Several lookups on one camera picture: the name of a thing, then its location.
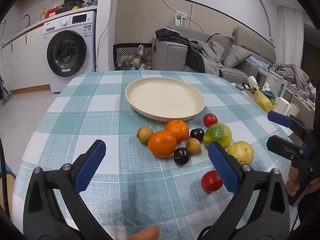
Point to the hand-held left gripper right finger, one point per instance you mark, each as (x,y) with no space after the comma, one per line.
(223,166)

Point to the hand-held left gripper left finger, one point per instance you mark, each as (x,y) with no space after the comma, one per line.
(91,166)

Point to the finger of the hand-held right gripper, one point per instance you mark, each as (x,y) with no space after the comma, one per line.
(278,118)
(282,147)

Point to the red cherry tomato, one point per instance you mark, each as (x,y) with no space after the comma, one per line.
(210,181)
(210,119)

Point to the yellow bumpy fruit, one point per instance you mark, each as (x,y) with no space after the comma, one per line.
(241,151)

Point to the green yellow passion fruit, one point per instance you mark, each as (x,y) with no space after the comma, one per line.
(220,133)

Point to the brown longan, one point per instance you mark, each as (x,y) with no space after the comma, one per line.
(193,147)
(145,135)

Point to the dark cherry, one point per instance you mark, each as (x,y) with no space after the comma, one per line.
(181,156)
(197,135)

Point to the orange mandarin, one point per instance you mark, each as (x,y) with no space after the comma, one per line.
(177,130)
(161,145)

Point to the cream round plate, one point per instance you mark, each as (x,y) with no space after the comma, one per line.
(162,97)

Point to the person's right forearm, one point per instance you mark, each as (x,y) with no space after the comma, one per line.
(310,210)

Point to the person's right hand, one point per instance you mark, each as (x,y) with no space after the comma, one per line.
(293,182)

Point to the person's left hand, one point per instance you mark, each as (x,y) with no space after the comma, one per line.
(145,233)

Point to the yellow bag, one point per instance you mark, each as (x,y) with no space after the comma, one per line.
(262,101)

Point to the white flat appliance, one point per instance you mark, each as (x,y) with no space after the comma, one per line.
(275,82)

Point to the grey crumpled blanket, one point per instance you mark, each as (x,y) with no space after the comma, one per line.
(290,76)

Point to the white bottle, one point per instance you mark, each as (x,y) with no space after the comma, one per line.
(252,81)

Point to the grey pillow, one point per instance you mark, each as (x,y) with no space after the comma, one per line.
(221,45)
(236,56)

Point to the beige sofa with dark clothes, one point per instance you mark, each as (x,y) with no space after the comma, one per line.
(192,52)

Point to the plaid cloth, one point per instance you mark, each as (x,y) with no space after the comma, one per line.
(137,58)

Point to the grey sofa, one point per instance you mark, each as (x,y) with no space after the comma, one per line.
(170,55)

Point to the white kitchen counter cabinet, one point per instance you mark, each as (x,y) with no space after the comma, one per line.
(25,55)

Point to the white washing machine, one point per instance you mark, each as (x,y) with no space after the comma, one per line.
(75,30)

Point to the yellow bottle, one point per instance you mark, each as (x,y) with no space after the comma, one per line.
(43,15)

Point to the red box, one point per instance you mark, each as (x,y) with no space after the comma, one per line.
(52,12)

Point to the metal faucet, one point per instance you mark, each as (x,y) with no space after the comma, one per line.
(27,20)

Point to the black rice cooker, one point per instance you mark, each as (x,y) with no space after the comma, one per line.
(72,3)

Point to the white green wall device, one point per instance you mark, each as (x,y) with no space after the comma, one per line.
(179,20)

